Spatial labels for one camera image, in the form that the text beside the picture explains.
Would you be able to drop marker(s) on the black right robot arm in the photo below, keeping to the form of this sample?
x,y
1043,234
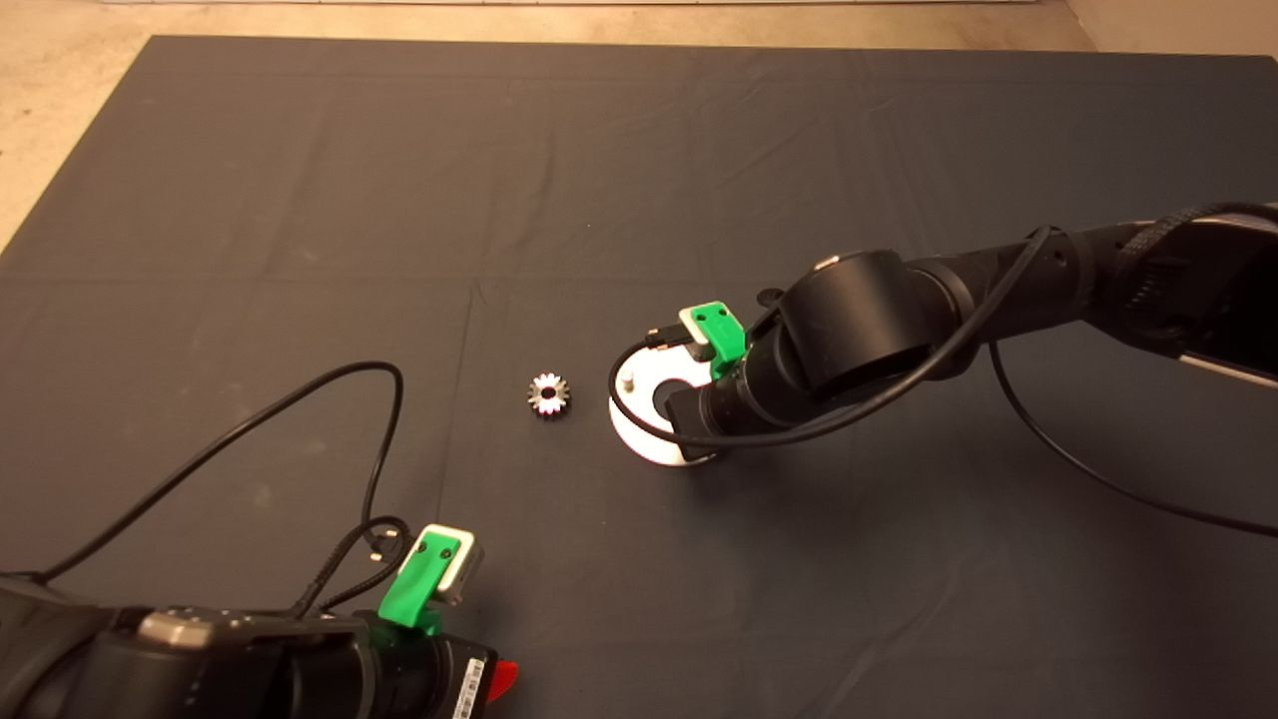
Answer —
x,y
859,320

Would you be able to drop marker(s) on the green left camera mount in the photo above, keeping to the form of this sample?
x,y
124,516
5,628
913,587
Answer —
x,y
409,591

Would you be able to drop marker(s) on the shiny steel planetary gear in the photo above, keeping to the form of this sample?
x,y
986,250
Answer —
x,y
540,404

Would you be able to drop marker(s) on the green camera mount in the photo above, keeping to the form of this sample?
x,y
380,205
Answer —
x,y
409,591
721,335

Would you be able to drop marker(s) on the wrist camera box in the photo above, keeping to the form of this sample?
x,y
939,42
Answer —
x,y
464,566
689,328

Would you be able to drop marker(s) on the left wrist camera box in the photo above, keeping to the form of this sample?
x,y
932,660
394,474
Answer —
x,y
464,566

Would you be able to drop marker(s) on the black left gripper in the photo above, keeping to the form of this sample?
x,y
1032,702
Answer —
x,y
424,679

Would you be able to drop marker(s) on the green right camera mount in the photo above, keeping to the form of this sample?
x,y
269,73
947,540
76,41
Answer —
x,y
721,335

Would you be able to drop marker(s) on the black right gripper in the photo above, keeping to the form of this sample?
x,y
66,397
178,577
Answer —
x,y
739,404

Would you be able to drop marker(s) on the round metal carrier plate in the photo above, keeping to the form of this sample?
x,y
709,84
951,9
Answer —
x,y
639,439

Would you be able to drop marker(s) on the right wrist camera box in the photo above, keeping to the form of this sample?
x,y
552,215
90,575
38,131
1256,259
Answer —
x,y
689,328

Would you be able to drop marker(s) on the dark grey table cloth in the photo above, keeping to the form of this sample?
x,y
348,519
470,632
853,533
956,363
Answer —
x,y
639,200

